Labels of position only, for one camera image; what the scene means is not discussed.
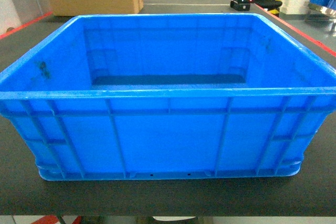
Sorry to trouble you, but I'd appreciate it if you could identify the large blue plastic crate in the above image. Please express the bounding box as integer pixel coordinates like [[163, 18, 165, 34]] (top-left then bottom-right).
[[1, 13, 335, 181]]

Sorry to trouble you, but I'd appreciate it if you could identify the small black mobile robot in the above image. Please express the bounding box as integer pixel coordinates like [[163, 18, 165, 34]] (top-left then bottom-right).
[[230, 0, 255, 12]]

